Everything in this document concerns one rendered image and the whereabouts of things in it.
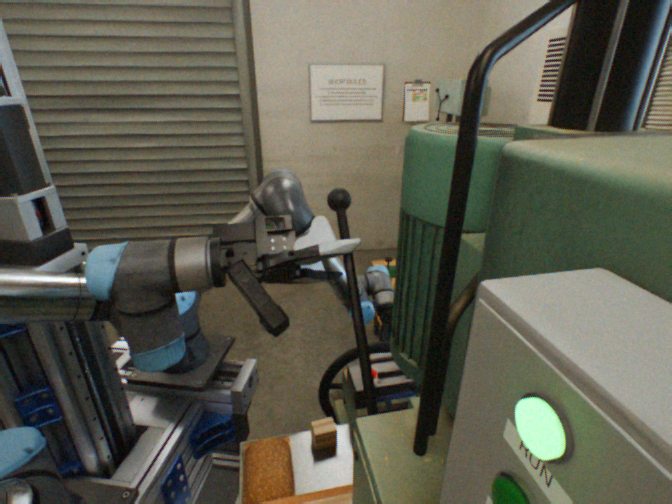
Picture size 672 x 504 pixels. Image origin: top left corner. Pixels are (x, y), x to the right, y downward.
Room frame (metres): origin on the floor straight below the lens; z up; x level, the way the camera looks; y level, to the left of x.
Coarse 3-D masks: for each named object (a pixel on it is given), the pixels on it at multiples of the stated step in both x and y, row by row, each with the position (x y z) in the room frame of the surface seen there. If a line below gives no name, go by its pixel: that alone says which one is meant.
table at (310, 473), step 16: (336, 400) 0.66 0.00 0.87; (336, 416) 0.63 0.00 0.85; (304, 432) 0.55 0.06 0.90; (352, 432) 0.55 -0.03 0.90; (240, 448) 0.51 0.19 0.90; (304, 448) 0.51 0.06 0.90; (320, 448) 0.51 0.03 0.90; (336, 448) 0.51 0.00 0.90; (352, 448) 0.51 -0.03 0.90; (240, 464) 0.48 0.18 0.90; (304, 464) 0.48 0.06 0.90; (320, 464) 0.48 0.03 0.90; (336, 464) 0.48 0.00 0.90; (352, 464) 0.47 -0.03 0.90; (240, 480) 0.44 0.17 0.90; (304, 480) 0.44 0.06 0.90; (320, 480) 0.44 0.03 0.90; (336, 480) 0.44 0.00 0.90; (352, 480) 0.44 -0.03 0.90; (240, 496) 0.42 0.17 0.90
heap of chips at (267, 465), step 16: (256, 448) 0.48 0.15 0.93; (272, 448) 0.48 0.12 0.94; (288, 448) 0.50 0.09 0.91; (256, 464) 0.45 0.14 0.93; (272, 464) 0.45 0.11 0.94; (288, 464) 0.46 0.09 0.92; (256, 480) 0.42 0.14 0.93; (272, 480) 0.42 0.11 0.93; (288, 480) 0.43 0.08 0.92; (256, 496) 0.40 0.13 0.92; (272, 496) 0.40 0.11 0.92; (288, 496) 0.41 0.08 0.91
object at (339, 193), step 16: (336, 192) 0.51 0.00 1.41; (336, 208) 0.50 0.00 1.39; (352, 256) 0.46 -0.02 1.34; (352, 272) 0.44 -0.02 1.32; (352, 288) 0.42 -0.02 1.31; (352, 304) 0.41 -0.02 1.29; (368, 352) 0.37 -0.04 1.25; (368, 368) 0.36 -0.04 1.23; (368, 384) 0.35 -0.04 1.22; (368, 400) 0.33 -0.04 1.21
